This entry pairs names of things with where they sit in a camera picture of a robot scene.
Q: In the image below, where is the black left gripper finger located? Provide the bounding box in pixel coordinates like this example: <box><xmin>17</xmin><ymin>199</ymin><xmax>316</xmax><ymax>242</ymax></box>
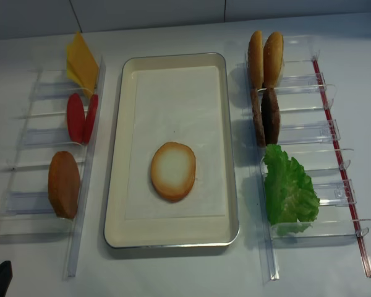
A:
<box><xmin>0</xmin><ymin>260</ymin><xmax>12</xmax><ymax>297</ymax></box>

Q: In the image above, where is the green lettuce leaf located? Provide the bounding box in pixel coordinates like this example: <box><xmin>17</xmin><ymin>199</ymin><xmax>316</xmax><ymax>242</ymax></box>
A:
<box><xmin>263</xmin><ymin>144</ymin><xmax>320</xmax><ymax>236</ymax></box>

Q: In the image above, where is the left red tomato slice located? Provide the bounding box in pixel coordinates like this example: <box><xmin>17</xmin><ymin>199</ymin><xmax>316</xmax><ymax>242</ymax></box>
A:
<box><xmin>66</xmin><ymin>93</ymin><xmax>85</xmax><ymax>143</ymax></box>

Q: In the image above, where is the red tomato slice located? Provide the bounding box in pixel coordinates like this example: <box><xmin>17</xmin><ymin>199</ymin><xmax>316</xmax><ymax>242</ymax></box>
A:
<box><xmin>82</xmin><ymin>94</ymin><xmax>98</xmax><ymax>144</ymax></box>
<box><xmin>66</xmin><ymin>93</ymin><xmax>85</xmax><ymax>143</ymax></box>

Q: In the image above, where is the right red tomato slice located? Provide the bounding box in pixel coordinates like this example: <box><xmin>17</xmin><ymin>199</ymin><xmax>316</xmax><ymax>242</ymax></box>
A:
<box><xmin>82</xmin><ymin>94</ymin><xmax>98</xmax><ymax>144</ymax></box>

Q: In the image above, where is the front yellow cheese slice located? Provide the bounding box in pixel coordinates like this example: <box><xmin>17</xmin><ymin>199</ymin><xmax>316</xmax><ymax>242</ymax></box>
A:
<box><xmin>66</xmin><ymin>43</ymin><xmax>95</xmax><ymax>99</ymax></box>

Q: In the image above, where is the yellow cheese slice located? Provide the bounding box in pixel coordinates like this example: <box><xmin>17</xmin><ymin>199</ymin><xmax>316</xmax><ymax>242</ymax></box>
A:
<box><xmin>66</xmin><ymin>43</ymin><xmax>95</xmax><ymax>99</ymax></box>
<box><xmin>67</xmin><ymin>30</ymin><xmax>100</xmax><ymax>91</ymax></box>

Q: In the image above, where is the rear yellow cheese slice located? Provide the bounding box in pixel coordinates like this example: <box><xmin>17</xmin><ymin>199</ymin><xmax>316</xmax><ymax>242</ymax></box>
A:
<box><xmin>67</xmin><ymin>30</ymin><xmax>100</xmax><ymax>91</ymax></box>

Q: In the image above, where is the left brown meat patty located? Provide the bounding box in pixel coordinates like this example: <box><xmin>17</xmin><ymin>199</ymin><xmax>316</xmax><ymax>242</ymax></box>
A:
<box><xmin>250</xmin><ymin>89</ymin><xmax>266</xmax><ymax>147</ymax></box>

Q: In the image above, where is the right dark meat patty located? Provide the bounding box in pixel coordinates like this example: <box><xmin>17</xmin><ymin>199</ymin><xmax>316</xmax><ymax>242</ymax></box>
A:
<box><xmin>261</xmin><ymin>88</ymin><xmax>281</xmax><ymax>145</ymax></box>

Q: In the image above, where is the clear acrylic left rack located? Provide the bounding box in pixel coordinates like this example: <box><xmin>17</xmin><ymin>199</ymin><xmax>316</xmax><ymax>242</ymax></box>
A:
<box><xmin>0</xmin><ymin>68</ymin><xmax>98</xmax><ymax>278</ymax></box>

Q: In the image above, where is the clear acrylic rack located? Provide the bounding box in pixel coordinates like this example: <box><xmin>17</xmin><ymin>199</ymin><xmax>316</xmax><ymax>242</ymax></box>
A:
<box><xmin>252</xmin><ymin>35</ymin><xmax>371</xmax><ymax>280</ymax></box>
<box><xmin>0</xmin><ymin>68</ymin><xmax>98</xmax><ymax>278</ymax></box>

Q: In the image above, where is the brown bun slice left rack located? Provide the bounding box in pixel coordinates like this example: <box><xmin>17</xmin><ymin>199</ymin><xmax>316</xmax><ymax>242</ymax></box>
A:
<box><xmin>48</xmin><ymin>151</ymin><xmax>80</xmax><ymax>219</ymax></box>

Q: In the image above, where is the cream rectangular metal tray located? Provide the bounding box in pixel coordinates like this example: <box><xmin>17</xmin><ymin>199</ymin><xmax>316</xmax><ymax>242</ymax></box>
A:
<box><xmin>104</xmin><ymin>53</ymin><xmax>239</xmax><ymax>248</ymax></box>

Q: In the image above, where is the white paper tray liner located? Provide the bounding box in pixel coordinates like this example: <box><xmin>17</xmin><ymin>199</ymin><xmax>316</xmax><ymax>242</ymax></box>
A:
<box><xmin>125</xmin><ymin>64</ymin><xmax>229</xmax><ymax>221</ymax></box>

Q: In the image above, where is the clear acrylic right rack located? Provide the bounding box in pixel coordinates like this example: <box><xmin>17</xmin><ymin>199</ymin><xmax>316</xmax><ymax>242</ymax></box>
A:
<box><xmin>252</xmin><ymin>35</ymin><xmax>371</xmax><ymax>280</ymax></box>

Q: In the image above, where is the left bun half right rack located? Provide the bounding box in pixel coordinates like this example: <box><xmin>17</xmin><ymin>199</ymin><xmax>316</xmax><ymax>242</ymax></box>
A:
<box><xmin>248</xmin><ymin>30</ymin><xmax>263</xmax><ymax>90</ymax></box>

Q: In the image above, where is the bun half rack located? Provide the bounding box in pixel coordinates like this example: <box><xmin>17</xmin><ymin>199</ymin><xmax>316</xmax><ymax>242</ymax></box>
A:
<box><xmin>248</xmin><ymin>30</ymin><xmax>263</xmax><ymax>90</ymax></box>
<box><xmin>263</xmin><ymin>32</ymin><xmax>284</xmax><ymax>88</ymax></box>

